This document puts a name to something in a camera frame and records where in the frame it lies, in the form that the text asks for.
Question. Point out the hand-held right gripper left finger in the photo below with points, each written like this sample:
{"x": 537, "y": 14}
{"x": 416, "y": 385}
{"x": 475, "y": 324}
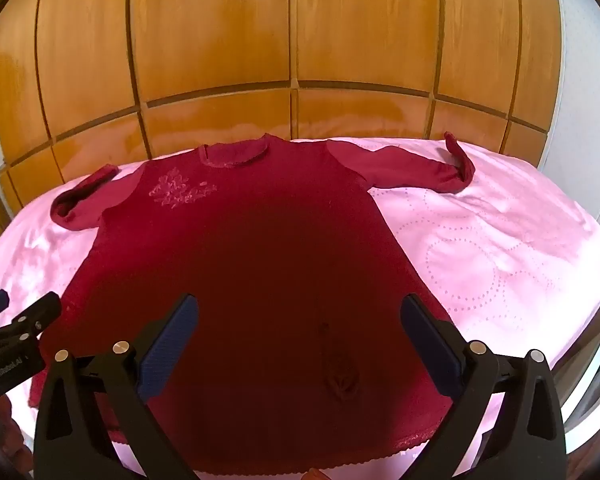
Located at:
{"x": 167, "y": 347}

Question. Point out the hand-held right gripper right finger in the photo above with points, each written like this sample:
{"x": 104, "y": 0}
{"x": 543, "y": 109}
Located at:
{"x": 432, "y": 347}

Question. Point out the dark red knitted sweater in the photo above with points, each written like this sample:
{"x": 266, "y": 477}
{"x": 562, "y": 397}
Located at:
{"x": 260, "y": 240}

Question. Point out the pink dotted bedspread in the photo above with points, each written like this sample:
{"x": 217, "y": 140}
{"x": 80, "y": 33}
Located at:
{"x": 500, "y": 240}

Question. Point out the wooden panelled wardrobe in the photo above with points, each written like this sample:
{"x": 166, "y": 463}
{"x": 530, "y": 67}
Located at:
{"x": 210, "y": 30}

